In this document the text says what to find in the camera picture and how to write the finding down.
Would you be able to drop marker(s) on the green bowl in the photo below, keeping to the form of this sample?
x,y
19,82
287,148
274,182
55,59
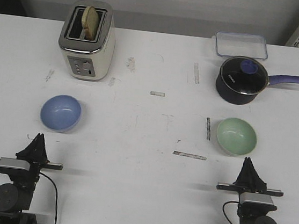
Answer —
x,y
236,136

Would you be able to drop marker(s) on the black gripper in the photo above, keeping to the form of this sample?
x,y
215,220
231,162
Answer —
x,y
30,153
249,175

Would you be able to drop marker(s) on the slice of toast bread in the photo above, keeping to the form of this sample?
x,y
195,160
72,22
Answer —
x,y
90,22

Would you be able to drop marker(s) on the cream and silver toaster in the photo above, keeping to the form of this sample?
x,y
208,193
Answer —
x,y
86,59

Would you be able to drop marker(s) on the glass pot lid blue knob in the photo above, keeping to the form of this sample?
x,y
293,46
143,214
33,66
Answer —
x,y
244,75

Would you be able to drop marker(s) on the clear plastic food container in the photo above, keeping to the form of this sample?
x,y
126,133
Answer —
x,y
230,44

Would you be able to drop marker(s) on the blue bowl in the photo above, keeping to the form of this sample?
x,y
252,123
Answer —
x,y
61,113

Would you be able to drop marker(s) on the dark blue saucepan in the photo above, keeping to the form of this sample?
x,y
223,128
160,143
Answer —
x,y
239,98

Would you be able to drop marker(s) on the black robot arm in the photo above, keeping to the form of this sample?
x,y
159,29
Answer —
x,y
252,215
15,199

